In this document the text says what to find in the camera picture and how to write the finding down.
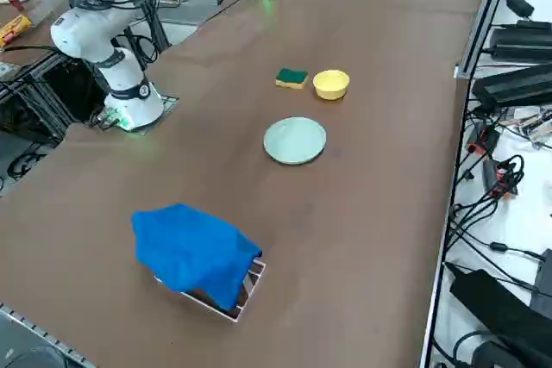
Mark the green and yellow sponge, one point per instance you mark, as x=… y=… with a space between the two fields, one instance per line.
x=293 y=77

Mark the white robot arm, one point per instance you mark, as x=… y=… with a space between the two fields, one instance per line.
x=125 y=79

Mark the pale green round plate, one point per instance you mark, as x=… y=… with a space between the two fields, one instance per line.
x=295 y=140

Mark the small yellow dish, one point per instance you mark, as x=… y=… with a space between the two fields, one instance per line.
x=331 y=85

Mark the blue cloth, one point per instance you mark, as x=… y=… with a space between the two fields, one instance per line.
x=190 y=247

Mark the clear acrylic rack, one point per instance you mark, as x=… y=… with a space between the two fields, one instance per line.
x=252 y=284

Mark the black and orange device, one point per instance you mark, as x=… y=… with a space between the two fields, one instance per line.
x=485 y=139

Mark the black and red connector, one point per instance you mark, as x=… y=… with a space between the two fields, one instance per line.
x=502 y=178

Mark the black power supply brick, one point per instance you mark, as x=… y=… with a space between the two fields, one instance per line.
x=522 y=40
x=513 y=85

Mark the large black power brick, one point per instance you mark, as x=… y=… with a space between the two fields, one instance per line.
x=496 y=307

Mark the small black power adapter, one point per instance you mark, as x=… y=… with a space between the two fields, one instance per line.
x=519 y=7

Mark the yellow packet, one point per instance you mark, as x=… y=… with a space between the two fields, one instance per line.
x=15 y=29

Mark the aluminium frame post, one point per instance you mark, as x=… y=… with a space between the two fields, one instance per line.
x=487 y=10

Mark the notched aluminium frame rail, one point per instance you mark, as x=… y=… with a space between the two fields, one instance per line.
x=43 y=333

